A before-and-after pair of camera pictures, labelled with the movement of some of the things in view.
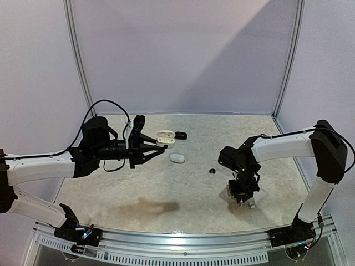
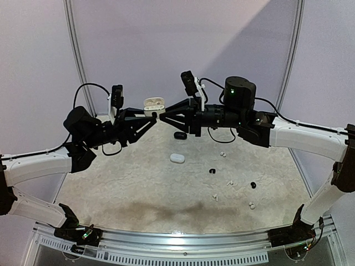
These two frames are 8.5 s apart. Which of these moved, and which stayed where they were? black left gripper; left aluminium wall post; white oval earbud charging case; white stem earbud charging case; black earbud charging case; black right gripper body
Moved: black right gripper body; black left gripper; white stem earbud charging case
Stayed: black earbud charging case; left aluminium wall post; white oval earbud charging case
